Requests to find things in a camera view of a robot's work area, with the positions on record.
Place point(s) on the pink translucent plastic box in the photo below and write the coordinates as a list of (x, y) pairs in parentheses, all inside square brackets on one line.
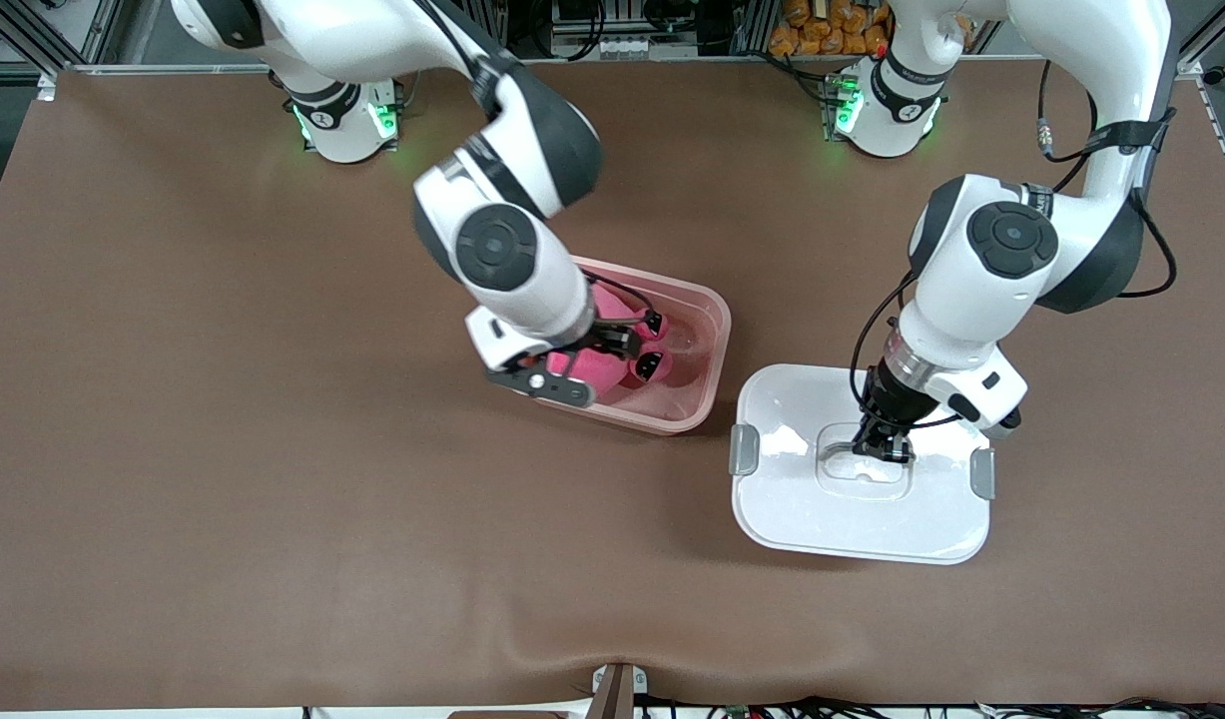
[(692, 330)]

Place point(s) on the pink plush toy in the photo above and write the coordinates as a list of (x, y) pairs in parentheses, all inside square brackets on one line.
[(597, 387)]

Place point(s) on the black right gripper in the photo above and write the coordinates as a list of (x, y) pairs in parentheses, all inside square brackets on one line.
[(615, 340)]

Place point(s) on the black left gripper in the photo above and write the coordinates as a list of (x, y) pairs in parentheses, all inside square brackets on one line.
[(888, 401)]

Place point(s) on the aluminium frame profile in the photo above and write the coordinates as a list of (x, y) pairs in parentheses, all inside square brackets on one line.
[(1199, 50), (35, 38), (752, 25), (502, 15)]

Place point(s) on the brown table mat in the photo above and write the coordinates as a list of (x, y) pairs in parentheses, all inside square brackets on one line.
[(273, 549)]

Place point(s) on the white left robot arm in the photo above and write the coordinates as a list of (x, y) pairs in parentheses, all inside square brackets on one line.
[(961, 310)]

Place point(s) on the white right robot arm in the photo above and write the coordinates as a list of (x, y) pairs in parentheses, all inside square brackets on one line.
[(532, 280)]

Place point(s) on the white terminal strip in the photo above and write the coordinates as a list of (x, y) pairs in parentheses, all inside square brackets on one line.
[(627, 45)]

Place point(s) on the white box lid grey clips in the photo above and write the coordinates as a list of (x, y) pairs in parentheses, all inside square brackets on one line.
[(792, 499)]

